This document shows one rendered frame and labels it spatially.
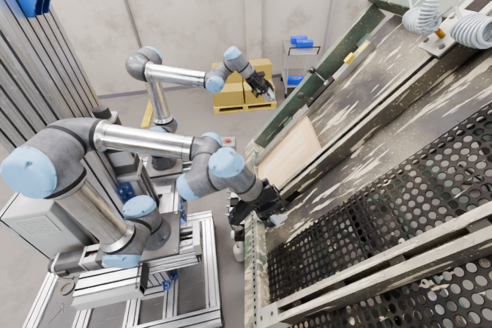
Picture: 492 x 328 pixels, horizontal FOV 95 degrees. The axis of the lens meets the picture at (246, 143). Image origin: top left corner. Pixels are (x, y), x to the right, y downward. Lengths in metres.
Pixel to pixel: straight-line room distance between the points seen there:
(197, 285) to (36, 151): 1.48
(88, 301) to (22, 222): 0.43
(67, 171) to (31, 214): 0.60
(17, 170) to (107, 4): 4.28
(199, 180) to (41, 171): 0.35
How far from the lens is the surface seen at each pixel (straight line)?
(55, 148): 0.72
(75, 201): 0.78
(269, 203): 0.66
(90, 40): 5.07
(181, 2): 4.64
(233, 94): 3.77
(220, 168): 0.51
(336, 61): 1.54
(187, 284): 1.95
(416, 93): 0.96
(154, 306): 1.98
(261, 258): 1.20
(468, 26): 0.75
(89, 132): 0.76
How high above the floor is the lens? 1.99
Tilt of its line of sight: 38 degrees down
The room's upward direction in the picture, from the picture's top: 3 degrees counter-clockwise
